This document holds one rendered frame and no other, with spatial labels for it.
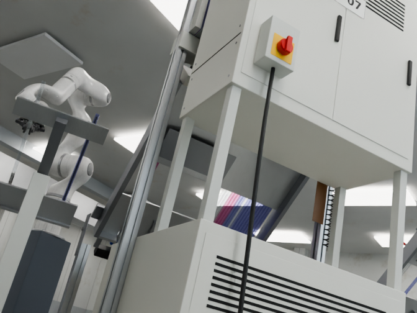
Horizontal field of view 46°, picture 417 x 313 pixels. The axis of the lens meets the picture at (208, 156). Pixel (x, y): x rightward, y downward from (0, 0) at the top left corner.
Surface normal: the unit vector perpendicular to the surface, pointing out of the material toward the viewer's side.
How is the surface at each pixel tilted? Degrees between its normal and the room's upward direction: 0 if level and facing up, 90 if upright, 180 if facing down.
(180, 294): 90
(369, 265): 90
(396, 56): 90
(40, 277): 90
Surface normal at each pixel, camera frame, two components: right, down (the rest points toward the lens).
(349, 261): -0.54, -0.44
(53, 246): 0.81, -0.06
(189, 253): -0.85, -0.37
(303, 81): 0.49, -0.25
